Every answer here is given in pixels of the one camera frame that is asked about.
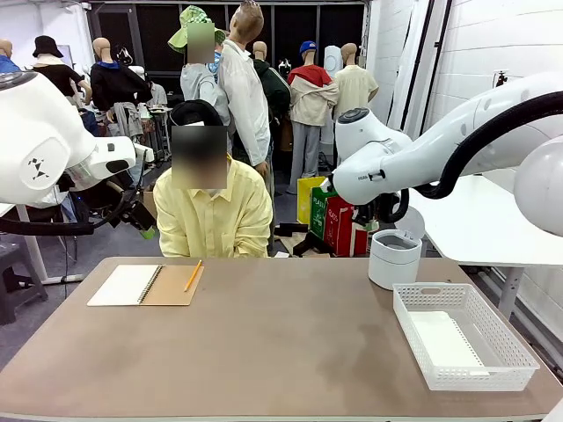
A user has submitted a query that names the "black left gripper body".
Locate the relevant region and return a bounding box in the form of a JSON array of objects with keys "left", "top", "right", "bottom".
[{"left": 114, "top": 200, "right": 156, "bottom": 233}]

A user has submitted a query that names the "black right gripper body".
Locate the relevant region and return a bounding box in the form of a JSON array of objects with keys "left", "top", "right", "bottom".
[{"left": 350, "top": 204, "right": 378, "bottom": 227}]

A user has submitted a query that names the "kraft cover spiral notebook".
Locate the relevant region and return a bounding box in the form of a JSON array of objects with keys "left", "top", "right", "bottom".
[{"left": 86, "top": 263, "right": 206, "bottom": 308}]

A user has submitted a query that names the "yellow pencil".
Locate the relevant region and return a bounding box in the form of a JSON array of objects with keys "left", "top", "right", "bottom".
[{"left": 183, "top": 258, "right": 203, "bottom": 293}]

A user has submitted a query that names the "white paper sheet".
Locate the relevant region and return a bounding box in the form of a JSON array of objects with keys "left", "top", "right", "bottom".
[{"left": 406, "top": 310, "right": 490, "bottom": 377}]

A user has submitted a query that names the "red recycling bag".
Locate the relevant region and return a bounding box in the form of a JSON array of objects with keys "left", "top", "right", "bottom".
[{"left": 324, "top": 196, "right": 370, "bottom": 258}]

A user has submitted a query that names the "white lidded trash can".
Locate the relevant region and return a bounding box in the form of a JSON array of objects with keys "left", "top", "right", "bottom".
[{"left": 368, "top": 206, "right": 426, "bottom": 291}]

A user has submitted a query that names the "green recycling bag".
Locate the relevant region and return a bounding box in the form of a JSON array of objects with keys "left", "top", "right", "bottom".
[{"left": 310, "top": 186, "right": 353, "bottom": 241}]

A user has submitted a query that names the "yellow recycling bag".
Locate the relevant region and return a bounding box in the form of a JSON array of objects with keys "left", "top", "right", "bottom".
[{"left": 296, "top": 176, "right": 335, "bottom": 225}]

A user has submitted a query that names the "black floor stand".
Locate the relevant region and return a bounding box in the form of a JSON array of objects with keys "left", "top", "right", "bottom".
[{"left": 274, "top": 222, "right": 332, "bottom": 258}]

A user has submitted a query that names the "person in yellow shirt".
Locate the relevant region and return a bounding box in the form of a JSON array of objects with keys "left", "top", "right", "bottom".
[{"left": 152, "top": 99, "right": 274, "bottom": 259}]

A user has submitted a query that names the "metal cart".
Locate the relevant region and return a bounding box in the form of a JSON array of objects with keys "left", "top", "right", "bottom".
[{"left": 147, "top": 105, "right": 175, "bottom": 157}]

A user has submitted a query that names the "white desk with metal legs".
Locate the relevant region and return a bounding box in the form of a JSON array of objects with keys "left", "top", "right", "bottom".
[{"left": 0, "top": 201, "right": 84, "bottom": 286}]

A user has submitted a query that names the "large white table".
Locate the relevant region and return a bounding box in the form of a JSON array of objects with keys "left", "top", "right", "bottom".
[{"left": 406, "top": 169, "right": 563, "bottom": 322}]

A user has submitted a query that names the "black baseball cap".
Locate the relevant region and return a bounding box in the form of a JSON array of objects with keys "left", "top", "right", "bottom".
[{"left": 170, "top": 99, "right": 228, "bottom": 128}]

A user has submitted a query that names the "seated man in gray shirt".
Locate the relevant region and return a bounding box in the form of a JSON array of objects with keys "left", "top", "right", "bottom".
[{"left": 147, "top": 76, "right": 170, "bottom": 106}]

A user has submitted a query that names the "mannequin with blue cap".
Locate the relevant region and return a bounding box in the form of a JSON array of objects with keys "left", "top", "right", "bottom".
[{"left": 285, "top": 40, "right": 340, "bottom": 195}]

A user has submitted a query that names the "mannequin in cream shirt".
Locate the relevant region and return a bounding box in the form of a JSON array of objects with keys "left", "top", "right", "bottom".
[{"left": 332, "top": 42, "right": 379, "bottom": 115}]

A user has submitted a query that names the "mannequin in black hoodie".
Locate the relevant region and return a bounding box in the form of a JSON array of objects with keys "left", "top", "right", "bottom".
[{"left": 90, "top": 37, "right": 154, "bottom": 140}]

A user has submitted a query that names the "mannequin with green checked hat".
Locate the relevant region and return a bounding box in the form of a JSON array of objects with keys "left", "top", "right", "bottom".
[{"left": 167, "top": 4, "right": 230, "bottom": 115}]

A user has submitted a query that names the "mannequin in dark green jacket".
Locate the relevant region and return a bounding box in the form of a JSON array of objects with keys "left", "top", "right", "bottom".
[{"left": 252, "top": 40, "right": 292, "bottom": 153}]

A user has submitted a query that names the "white tall appliance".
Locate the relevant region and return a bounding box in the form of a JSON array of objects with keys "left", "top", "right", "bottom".
[{"left": 323, "top": 45, "right": 344, "bottom": 146}]

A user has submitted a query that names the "mannequin with black bucket hat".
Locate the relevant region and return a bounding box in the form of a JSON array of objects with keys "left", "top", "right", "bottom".
[{"left": 31, "top": 34, "right": 93, "bottom": 109}]

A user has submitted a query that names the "tall mannequin in white shirt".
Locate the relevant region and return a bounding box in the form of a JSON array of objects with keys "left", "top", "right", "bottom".
[{"left": 216, "top": 0, "right": 273, "bottom": 172}]

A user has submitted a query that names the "whiteboard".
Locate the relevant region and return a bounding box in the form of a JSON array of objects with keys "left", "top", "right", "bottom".
[{"left": 56, "top": 43, "right": 76, "bottom": 69}]

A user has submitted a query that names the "white perforated plastic basket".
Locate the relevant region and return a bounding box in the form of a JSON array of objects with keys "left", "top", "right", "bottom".
[{"left": 392, "top": 282, "right": 541, "bottom": 392}]

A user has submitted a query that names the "mannequin in blue shirt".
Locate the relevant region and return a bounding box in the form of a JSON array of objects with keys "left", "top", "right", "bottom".
[{"left": 0, "top": 38, "right": 22, "bottom": 75}]

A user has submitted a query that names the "right arm's black cable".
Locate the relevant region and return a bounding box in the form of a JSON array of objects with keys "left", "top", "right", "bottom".
[{"left": 386, "top": 90, "right": 563, "bottom": 223}]

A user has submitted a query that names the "arm's black cable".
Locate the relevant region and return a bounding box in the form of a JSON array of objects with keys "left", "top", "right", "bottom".
[
  {"left": 0, "top": 184, "right": 140, "bottom": 237},
  {"left": 386, "top": 90, "right": 563, "bottom": 223}
]

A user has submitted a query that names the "left arm's black cable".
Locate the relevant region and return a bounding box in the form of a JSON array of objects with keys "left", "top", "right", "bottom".
[{"left": 0, "top": 184, "right": 140, "bottom": 237}]

